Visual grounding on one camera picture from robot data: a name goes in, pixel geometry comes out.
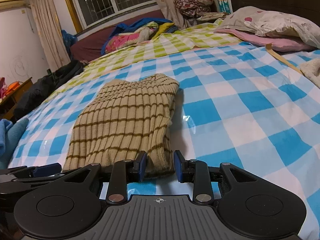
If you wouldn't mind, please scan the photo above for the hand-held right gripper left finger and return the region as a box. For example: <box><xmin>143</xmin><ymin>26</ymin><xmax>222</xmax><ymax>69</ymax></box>
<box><xmin>42</xmin><ymin>151</ymin><xmax>148</xmax><ymax>204</ymax></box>

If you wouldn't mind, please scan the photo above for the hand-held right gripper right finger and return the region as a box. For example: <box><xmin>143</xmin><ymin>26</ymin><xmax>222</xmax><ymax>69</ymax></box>
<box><xmin>174</xmin><ymin>150</ymin><xmax>278</xmax><ymax>203</ymax></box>

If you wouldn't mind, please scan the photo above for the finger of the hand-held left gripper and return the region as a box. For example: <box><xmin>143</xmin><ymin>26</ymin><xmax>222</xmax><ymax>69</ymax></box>
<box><xmin>0</xmin><ymin>163</ymin><xmax>62</xmax><ymax>178</ymax></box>
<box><xmin>0</xmin><ymin>165</ymin><xmax>89</xmax><ymax>194</ymax></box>

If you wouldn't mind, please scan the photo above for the beige striped ribbed sweater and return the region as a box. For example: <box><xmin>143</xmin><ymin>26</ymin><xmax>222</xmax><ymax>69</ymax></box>
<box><xmin>62</xmin><ymin>73</ymin><xmax>180</xmax><ymax>179</ymax></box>

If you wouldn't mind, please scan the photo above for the teal fleece garment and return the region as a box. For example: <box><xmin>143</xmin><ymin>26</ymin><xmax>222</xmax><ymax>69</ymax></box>
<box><xmin>0</xmin><ymin>117</ymin><xmax>29</xmax><ymax>170</ymax></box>

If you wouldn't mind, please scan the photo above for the light blue garment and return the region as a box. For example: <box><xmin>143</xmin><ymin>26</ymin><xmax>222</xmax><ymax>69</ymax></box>
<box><xmin>0</xmin><ymin>119</ymin><xmax>13</xmax><ymax>155</ymax></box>

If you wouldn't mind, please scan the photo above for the wooden cabinet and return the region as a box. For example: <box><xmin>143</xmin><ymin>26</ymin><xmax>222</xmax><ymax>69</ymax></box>
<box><xmin>0</xmin><ymin>77</ymin><xmax>34</xmax><ymax>122</ymax></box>

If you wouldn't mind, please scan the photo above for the blue checkered bed sheet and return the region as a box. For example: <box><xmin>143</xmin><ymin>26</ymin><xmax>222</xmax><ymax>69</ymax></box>
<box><xmin>7</xmin><ymin>39</ymin><xmax>320</xmax><ymax>240</ymax></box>

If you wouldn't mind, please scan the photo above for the black jacket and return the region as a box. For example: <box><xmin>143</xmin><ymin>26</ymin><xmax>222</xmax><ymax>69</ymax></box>
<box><xmin>12</xmin><ymin>59</ymin><xmax>84</xmax><ymax>120</ymax></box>

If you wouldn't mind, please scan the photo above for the orange item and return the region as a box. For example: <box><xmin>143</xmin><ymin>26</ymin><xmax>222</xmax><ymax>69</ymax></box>
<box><xmin>5</xmin><ymin>80</ymin><xmax>22</xmax><ymax>94</ymax></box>

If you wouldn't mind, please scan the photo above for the green checkered bed sheet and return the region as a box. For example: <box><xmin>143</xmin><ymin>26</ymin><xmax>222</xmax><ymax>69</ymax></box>
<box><xmin>44</xmin><ymin>20</ymin><xmax>242</xmax><ymax>103</ymax></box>

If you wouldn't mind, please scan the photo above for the pink floral quilt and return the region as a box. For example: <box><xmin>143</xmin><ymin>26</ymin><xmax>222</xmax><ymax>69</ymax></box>
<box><xmin>105</xmin><ymin>32</ymin><xmax>140</xmax><ymax>53</ymax></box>

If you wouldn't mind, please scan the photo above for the blue patterned bag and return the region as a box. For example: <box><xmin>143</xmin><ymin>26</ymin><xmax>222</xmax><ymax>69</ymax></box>
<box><xmin>61</xmin><ymin>29</ymin><xmax>78</xmax><ymax>53</ymax></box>

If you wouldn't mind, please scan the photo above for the grey cloth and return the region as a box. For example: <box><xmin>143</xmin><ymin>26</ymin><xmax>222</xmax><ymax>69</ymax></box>
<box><xmin>139</xmin><ymin>26</ymin><xmax>155</xmax><ymax>42</ymax></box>

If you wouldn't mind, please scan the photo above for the maroon sofa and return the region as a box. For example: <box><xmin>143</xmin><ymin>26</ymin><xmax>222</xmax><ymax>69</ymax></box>
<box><xmin>70</xmin><ymin>10</ymin><xmax>165</xmax><ymax>60</ymax></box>

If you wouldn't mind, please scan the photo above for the yellow pillow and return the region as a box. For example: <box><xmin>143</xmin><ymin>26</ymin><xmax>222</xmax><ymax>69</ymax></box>
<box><xmin>156</xmin><ymin>22</ymin><xmax>175</xmax><ymax>34</ymax></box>

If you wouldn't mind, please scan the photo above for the beige curtain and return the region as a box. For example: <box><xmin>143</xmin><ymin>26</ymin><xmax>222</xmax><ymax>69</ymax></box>
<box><xmin>146</xmin><ymin>0</ymin><xmax>193</xmax><ymax>29</ymax></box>
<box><xmin>26</xmin><ymin>0</ymin><xmax>72</xmax><ymax>68</ymax></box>

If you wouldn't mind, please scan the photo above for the stack of folded cloths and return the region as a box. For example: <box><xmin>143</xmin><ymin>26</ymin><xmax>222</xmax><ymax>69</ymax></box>
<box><xmin>196</xmin><ymin>11</ymin><xmax>230</xmax><ymax>22</ymax></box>

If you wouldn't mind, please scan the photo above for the pink pillow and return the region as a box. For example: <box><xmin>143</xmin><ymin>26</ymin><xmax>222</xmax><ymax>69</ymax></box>
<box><xmin>214</xmin><ymin>28</ymin><xmax>317</xmax><ymax>53</ymax></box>

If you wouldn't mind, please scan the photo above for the white fluffy cloth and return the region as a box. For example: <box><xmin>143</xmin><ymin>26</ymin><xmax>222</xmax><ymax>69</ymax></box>
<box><xmin>299</xmin><ymin>57</ymin><xmax>320</xmax><ymax>88</ymax></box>

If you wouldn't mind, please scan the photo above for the dark floral cloth bundle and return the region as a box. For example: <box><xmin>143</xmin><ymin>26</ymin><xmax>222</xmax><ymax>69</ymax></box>
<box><xmin>174</xmin><ymin>0</ymin><xmax>214</xmax><ymax>18</ymax></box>

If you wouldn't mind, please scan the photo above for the barred window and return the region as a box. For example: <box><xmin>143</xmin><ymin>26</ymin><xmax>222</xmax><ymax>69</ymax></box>
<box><xmin>66</xmin><ymin>0</ymin><xmax>154</xmax><ymax>27</ymax></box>

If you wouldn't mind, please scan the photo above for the white printed pillow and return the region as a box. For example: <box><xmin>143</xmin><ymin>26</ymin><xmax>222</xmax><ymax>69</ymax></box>
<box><xmin>220</xmin><ymin>6</ymin><xmax>320</xmax><ymax>49</ymax></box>

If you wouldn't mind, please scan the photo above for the yellow printed package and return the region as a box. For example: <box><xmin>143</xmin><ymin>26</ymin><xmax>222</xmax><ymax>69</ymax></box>
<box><xmin>214</xmin><ymin>0</ymin><xmax>233</xmax><ymax>14</ymax></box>

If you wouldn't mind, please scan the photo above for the tan strap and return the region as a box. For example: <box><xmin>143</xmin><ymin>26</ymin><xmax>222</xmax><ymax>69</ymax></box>
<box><xmin>265</xmin><ymin>43</ymin><xmax>304</xmax><ymax>74</ymax></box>

